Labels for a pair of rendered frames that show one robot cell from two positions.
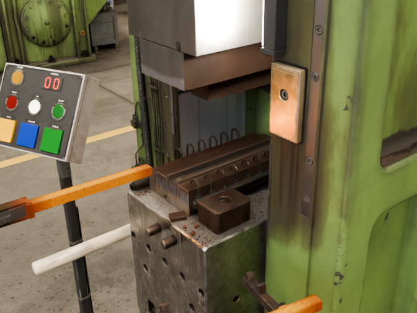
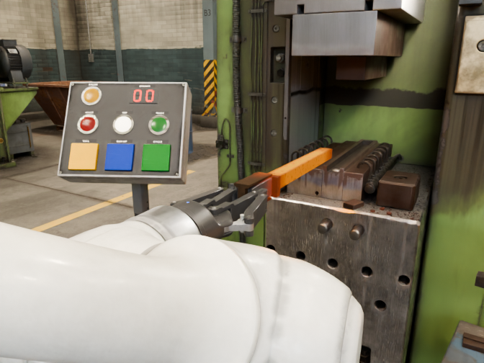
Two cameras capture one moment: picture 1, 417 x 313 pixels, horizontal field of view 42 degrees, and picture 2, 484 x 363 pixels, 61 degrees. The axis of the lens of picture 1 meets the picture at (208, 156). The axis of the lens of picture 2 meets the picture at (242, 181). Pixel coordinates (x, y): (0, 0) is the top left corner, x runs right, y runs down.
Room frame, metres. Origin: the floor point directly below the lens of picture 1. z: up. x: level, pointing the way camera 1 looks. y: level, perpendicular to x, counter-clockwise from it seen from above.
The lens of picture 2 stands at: (0.48, 0.72, 1.26)
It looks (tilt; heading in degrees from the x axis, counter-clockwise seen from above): 17 degrees down; 336
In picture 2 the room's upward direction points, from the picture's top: straight up
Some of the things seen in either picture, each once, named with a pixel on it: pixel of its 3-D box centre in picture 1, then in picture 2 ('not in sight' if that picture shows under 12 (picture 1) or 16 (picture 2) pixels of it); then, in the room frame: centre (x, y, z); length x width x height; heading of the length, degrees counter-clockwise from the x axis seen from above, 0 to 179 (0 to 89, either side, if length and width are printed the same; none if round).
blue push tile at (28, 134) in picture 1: (28, 135); (119, 157); (1.61, 0.58, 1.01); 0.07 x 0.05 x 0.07; 62
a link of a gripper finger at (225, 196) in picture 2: not in sight; (216, 207); (0.99, 0.53, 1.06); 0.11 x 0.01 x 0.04; 132
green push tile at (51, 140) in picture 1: (52, 140); (156, 158); (1.56, 0.49, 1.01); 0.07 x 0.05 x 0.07; 62
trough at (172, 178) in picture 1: (230, 159); (353, 153); (1.43, -0.07, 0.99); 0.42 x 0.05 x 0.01; 127
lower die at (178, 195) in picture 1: (225, 166); (344, 164); (1.45, -0.05, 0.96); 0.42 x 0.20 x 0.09; 127
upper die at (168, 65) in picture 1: (224, 49); (353, 38); (1.45, -0.05, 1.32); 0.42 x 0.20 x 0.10; 127
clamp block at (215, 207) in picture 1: (224, 210); (398, 189); (1.22, -0.04, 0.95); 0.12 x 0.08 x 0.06; 127
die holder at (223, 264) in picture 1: (239, 246); (356, 247); (1.41, -0.09, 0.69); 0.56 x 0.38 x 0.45; 127
